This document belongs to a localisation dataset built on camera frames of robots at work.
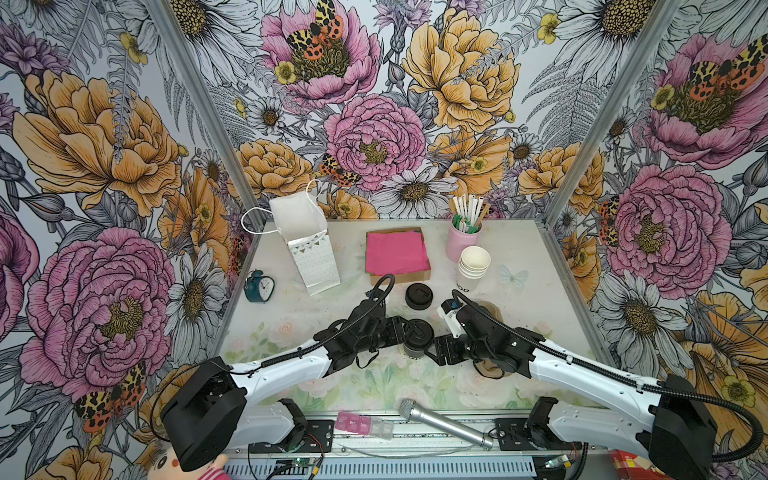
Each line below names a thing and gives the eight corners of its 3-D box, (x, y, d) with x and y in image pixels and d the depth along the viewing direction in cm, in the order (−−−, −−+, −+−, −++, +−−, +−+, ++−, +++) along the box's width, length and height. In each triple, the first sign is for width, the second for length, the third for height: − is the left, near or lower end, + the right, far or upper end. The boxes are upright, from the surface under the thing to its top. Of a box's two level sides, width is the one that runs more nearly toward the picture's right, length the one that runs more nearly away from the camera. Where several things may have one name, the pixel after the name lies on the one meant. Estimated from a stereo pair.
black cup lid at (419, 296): (405, 310, 98) (406, 305, 96) (405, 287, 104) (405, 282, 101) (433, 310, 98) (434, 305, 96) (431, 287, 104) (432, 282, 102)
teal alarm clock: (250, 304, 99) (241, 291, 93) (258, 283, 105) (250, 269, 99) (269, 304, 99) (261, 291, 93) (276, 283, 105) (269, 269, 99)
